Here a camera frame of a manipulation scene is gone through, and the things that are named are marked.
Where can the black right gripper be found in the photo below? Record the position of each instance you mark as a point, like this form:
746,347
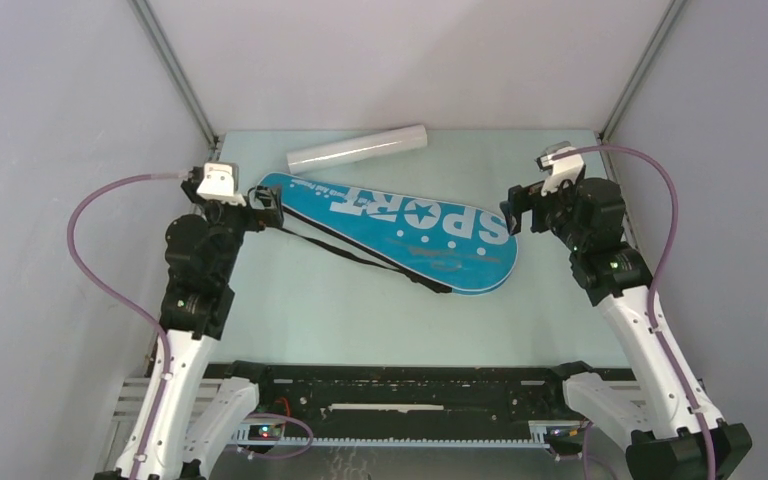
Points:
529,197

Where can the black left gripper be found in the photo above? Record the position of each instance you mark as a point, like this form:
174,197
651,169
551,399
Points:
256,221

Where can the blue racket bag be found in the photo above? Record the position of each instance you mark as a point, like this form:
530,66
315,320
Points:
445,247

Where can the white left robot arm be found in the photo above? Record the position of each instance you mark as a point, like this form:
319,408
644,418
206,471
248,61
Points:
201,253

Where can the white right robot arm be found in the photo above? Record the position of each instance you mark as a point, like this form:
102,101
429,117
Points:
677,433

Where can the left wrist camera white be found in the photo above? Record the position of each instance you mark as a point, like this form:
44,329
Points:
220,183

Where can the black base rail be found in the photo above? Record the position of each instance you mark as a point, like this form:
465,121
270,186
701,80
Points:
418,402

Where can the aluminium frame post left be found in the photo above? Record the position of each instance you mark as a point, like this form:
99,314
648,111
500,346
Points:
157,37

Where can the aluminium frame post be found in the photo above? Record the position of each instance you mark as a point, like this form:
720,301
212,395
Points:
658,40
157,37

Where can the grey cable duct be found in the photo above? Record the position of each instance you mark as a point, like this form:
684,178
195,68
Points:
533,437

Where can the aluminium frame post right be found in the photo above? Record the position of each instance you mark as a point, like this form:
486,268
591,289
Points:
658,40

